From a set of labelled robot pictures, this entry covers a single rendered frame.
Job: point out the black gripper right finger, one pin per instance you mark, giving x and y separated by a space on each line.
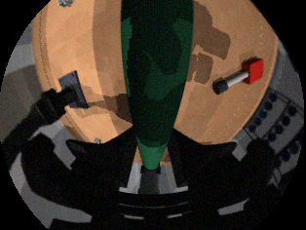
189 156

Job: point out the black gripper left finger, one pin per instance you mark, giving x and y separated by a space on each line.
116 156

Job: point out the grey metal band clamp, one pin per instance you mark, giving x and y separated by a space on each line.
65 2

